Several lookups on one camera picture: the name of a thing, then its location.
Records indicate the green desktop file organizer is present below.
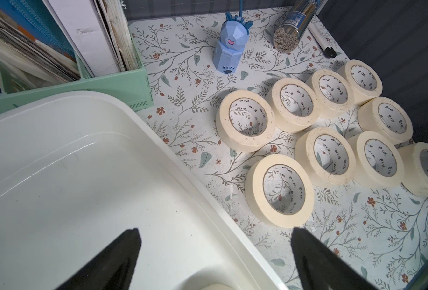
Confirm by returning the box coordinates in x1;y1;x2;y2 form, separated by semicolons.
0;53;154;114

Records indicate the clear pencil jar blue lid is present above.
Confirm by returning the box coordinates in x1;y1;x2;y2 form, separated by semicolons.
273;0;321;53

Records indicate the white plastic storage tray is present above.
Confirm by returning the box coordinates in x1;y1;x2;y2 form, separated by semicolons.
0;91;285;290

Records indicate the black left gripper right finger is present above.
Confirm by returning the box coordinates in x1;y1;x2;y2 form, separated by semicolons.
291;227;375;290

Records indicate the black marker pen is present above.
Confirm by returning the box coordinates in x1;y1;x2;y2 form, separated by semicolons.
308;23;337;59

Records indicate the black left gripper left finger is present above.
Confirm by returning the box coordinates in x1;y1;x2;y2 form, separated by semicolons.
58;228;141;290

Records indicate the white binder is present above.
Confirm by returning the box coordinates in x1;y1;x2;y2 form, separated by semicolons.
44;0;120;77

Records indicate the masking tape roll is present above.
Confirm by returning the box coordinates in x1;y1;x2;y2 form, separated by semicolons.
348;131;405;189
294;127;357;187
216;90;276;153
266;77;321;134
358;97;414;145
337;60;383;106
245;154;315;228
399;142;428;198
305;68;355;120

